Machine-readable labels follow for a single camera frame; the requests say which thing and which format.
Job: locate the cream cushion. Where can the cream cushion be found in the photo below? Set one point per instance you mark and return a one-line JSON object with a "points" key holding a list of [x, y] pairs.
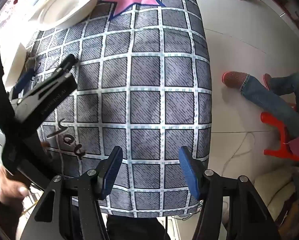
{"points": [[277, 190]]}

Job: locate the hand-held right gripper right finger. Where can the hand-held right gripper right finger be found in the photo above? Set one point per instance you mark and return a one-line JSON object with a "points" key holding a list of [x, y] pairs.
{"points": [[189, 175]]}

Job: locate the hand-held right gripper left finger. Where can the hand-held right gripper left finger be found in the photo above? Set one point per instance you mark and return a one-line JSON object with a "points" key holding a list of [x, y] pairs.
{"points": [[112, 175]]}

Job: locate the person's left forearm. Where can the person's left forearm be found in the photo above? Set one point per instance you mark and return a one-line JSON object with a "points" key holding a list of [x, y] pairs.
{"points": [[2, 217]]}

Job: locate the white bowl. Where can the white bowl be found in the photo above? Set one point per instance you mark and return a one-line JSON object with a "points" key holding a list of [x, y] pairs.
{"points": [[72, 7], [14, 62]]}

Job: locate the person's left hand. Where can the person's left hand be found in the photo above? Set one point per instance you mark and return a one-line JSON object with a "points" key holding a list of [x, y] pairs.
{"points": [[12, 190]]}

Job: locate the red plastic stool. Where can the red plastic stool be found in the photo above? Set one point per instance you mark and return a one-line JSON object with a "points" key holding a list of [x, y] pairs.
{"points": [[270, 118]]}

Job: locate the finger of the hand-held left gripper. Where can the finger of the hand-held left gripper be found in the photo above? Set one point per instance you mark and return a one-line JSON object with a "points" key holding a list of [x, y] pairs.
{"points": [[24, 81], [67, 62]]}

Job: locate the checkered star tablecloth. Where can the checkered star tablecloth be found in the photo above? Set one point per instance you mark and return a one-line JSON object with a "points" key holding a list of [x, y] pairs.
{"points": [[144, 80]]}

